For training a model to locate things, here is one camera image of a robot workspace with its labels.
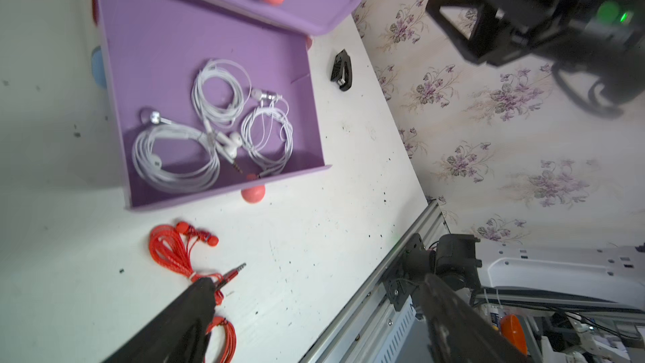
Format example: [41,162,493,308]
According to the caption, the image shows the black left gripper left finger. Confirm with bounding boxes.
[106,278,216,362]

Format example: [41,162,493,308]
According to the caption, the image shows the black binder clip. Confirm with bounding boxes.
[330,50,353,92]

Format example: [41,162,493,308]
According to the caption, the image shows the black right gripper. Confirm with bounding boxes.
[424,0,645,69]

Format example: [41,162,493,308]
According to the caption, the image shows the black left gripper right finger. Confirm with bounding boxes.
[422,274,529,363]

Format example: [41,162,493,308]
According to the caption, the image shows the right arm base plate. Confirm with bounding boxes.
[381,234,482,312]

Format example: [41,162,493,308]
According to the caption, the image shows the blue bottom drawer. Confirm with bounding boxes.
[91,46,108,89]

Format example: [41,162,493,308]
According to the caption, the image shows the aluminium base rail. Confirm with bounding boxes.
[301,200,447,362]

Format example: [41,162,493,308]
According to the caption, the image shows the white earphones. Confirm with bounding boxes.
[240,87,294,178]
[191,59,251,132]
[131,108,242,194]

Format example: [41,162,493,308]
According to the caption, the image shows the red earphones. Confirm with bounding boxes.
[206,316,238,363]
[148,221,246,306]

